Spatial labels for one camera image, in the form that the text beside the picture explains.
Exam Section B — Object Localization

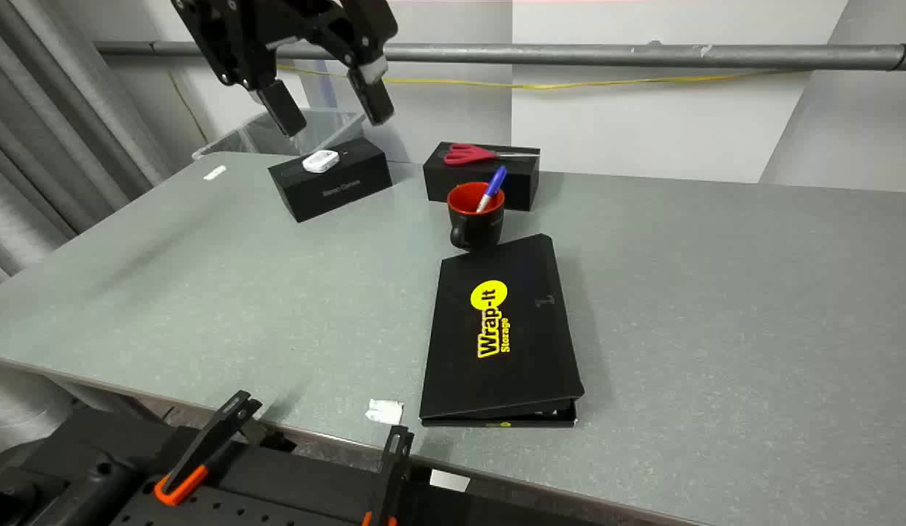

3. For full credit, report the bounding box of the black box with red item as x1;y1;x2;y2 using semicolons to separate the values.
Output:
421;139;544;212

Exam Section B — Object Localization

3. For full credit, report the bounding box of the red object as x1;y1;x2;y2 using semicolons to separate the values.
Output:
442;143;502;168

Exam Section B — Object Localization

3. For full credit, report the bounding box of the black box with white print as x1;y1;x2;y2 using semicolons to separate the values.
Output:
265;135;394;225

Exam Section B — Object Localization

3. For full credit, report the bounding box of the black mug with red inside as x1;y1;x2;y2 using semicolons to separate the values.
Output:
445;177;509;254

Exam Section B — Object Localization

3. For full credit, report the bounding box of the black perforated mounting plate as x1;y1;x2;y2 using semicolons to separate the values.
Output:
0;402;690;526

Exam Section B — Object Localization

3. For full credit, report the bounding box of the grey curtain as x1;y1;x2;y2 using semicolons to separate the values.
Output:
0;0;163;294

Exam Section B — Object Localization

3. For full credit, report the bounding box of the black clamp with orange handle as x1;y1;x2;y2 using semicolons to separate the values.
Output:
360;422;417;526
150;387;265;510

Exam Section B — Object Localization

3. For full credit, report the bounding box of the yellow cable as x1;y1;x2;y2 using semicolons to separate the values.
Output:
275;60;816;98

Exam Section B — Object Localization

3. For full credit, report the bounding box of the grey metal pipe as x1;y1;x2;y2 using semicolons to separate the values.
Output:
93;37;906;72

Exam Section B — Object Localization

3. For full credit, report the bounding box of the white label sticker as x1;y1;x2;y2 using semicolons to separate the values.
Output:
427;466;474;497

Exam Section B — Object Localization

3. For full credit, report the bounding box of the flat black box yellow logo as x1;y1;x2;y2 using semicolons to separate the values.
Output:
417;230;588;428

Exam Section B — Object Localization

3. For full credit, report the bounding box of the blue pen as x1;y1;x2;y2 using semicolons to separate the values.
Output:
474;164;510;216

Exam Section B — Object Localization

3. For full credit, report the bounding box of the small white object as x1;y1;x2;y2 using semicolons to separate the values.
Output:
297;145;342;177

